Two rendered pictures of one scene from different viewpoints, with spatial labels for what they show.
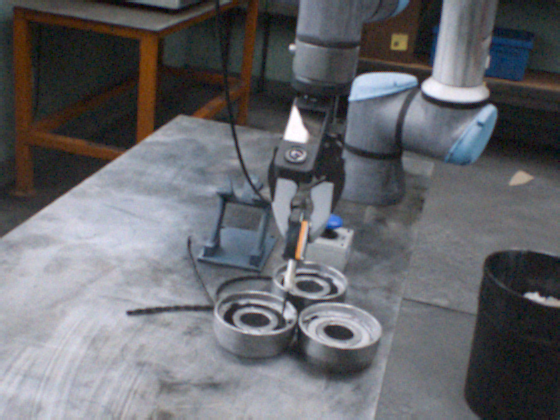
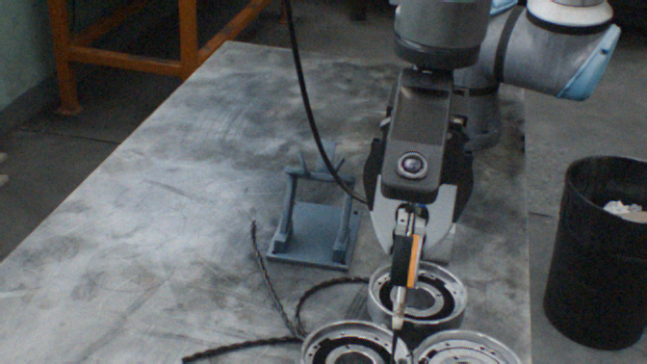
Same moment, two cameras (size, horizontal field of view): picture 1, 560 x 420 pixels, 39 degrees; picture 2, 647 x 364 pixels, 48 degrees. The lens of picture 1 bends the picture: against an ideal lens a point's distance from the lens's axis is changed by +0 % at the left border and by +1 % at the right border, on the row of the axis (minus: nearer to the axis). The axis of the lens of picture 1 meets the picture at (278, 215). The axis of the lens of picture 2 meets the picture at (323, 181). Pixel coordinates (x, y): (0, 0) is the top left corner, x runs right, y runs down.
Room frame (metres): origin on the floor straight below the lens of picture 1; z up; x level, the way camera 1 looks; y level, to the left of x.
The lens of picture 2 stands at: (0.37, 0.06, 1.33)
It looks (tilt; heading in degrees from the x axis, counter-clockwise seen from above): 31 degrees down; 359
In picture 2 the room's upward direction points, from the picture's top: 4 degrees clockwise
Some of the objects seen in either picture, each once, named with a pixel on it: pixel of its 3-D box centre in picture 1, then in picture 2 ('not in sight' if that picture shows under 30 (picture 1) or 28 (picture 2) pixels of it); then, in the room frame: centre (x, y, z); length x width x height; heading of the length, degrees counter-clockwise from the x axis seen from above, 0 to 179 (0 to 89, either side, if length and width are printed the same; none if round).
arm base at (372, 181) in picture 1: (369, 166); (458, 101); (1.45, -0.16, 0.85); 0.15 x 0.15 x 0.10
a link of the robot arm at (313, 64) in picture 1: (322, 61); (438, 13); (0.94, -0.03, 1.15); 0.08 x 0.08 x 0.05
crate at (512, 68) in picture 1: (481, 49); not in sight; (4.47, -1.00, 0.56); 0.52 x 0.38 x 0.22; 75
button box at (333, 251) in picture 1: (326, 245); (427, 223); (1.13, -0.08, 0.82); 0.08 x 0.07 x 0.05; 168
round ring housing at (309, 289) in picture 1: (308, 291); (415, 303); (0.98, -0.06, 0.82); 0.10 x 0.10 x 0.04
